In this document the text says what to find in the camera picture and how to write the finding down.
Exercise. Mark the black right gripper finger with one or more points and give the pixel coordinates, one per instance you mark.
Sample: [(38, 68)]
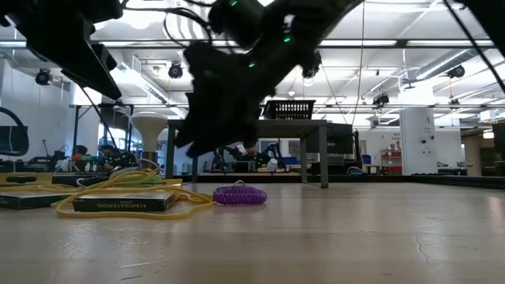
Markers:
[(191, 132), (213, 136)]

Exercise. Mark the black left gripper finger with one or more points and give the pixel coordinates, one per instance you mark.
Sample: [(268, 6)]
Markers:
[(110, 71), (88, 67)]

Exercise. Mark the black slotted plastic basket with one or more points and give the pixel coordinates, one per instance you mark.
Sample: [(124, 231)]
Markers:
[(290, 110)]

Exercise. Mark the yellow rubber band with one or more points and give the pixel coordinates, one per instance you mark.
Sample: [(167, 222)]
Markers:
[(118, 215), (130, 174), (39, 188)]

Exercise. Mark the green yellow crayon box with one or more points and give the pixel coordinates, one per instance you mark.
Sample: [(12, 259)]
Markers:
[(27, 201), (122, 203)]

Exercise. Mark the black background robot arm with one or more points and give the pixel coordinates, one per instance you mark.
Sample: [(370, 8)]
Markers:
[(219, 158), (276, 152)]

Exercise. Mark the black ceiling spotlight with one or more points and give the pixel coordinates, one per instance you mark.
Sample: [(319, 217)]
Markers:
[(175, 71), (456, 72), (43, 77), (381, 99), (309, 71)]

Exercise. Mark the white light bulb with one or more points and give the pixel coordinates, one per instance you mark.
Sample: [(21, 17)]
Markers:
[(149, 126)]

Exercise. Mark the person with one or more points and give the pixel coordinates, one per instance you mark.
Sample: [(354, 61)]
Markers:
[(114, 158), (252, 159), (81, 152)]

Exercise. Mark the white bottle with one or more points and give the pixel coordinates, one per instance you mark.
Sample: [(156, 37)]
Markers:
[(272, 165)]

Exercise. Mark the yellow box with dark oval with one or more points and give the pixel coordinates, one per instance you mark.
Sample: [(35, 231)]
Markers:
[(45, 179)]

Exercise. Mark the black background monitor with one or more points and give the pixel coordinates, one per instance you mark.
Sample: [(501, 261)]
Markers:
[(339, 138)]

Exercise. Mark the long ceiling light strip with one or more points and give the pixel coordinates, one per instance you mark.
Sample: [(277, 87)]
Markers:
[(450, 42), (357, 42)]

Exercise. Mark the blue bin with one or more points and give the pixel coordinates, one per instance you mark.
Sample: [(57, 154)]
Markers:
[(367, 159)]

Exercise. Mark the red storage shelf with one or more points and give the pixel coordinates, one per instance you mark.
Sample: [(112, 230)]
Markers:
[(391, 161)]

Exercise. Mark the white round column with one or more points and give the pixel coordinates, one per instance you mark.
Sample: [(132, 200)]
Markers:
[(418, 142)]

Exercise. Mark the wooden cabinet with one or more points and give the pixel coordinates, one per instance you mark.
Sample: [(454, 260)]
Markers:
[(472, 154)]

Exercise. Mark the white ceiling air duct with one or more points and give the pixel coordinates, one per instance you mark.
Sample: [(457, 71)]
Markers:
[(142, 84)]

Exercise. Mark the black steel frame stand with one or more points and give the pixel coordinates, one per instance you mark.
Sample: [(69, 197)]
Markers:
[(75, 126)]

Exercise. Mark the silver ventilation duct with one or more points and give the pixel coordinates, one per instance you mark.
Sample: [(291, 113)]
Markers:
[(446, 63)]

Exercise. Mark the black aluminium table frame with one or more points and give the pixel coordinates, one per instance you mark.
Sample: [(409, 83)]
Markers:
[(434, 181)]

